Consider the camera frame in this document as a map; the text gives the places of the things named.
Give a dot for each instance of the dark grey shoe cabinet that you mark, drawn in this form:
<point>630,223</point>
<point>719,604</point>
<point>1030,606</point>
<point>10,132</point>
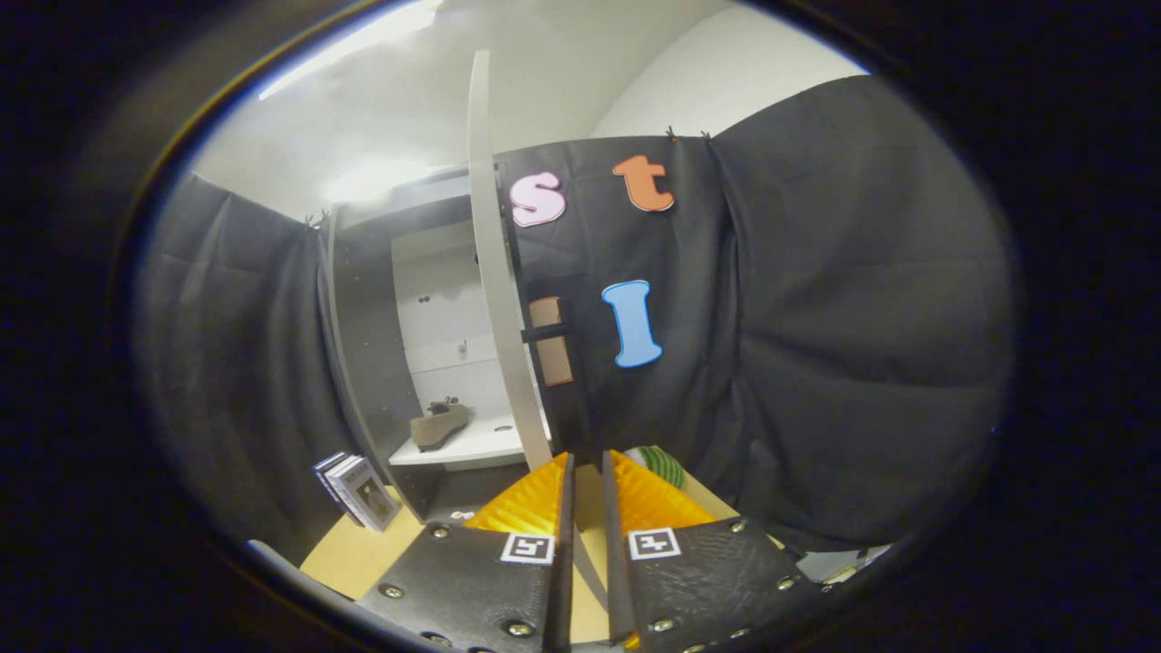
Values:
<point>363,345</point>

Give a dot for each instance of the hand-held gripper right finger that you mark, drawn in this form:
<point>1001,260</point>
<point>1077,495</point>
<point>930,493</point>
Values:
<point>617,562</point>

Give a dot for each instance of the white cabinet shelf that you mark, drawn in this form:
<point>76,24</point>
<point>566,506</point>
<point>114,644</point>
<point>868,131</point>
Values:
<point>472,446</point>

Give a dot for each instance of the blue white book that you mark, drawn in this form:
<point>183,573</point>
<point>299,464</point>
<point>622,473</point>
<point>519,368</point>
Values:
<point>319,473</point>
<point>332,476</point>

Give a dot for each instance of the black backdrop cloth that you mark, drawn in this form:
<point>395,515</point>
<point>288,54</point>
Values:
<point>862,317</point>

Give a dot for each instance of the grey cover book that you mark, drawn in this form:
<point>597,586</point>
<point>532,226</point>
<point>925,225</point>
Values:
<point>370,497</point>

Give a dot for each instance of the white shoe cabinet door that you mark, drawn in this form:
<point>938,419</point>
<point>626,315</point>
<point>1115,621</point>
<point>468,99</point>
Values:
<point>494,272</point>

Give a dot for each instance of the green striped round object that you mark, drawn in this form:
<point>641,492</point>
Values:
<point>662,467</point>

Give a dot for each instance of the brown fuzzy shoe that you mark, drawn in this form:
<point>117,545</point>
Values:
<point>440,426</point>

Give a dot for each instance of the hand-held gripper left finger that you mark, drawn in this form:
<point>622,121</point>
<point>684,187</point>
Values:
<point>564,580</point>

